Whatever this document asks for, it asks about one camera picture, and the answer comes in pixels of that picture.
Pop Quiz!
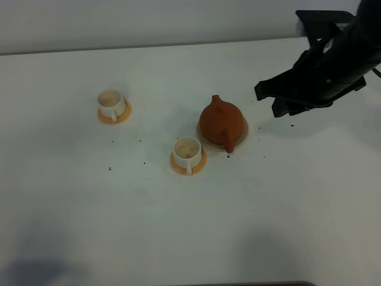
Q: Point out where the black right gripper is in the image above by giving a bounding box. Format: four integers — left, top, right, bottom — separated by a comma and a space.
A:
254, 17, 380, 117

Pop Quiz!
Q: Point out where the brown clay teapot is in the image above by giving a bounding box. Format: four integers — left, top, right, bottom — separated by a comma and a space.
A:
199, 95, 245, 153

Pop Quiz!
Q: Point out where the white teacup near centre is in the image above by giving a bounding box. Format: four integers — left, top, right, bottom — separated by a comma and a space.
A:
172, 136, 202, 175

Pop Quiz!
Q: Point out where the white teacup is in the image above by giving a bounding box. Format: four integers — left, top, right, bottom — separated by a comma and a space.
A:
172, 136, 202, 175
98, 90, 126, 122

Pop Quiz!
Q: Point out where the orange coaster near centre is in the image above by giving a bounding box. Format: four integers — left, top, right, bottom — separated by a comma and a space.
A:
170, 150, 207, 176

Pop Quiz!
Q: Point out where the orange coaster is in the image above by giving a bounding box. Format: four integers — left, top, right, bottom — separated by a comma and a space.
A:
97, 100, 132, 126
170, 150, 207, 176

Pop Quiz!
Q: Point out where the orange coaster far left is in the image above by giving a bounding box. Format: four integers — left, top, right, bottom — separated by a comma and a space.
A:
97, 100, 132, 126

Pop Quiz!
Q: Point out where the white teacup far left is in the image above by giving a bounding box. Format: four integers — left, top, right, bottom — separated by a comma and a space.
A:
98, 90, 126, 122

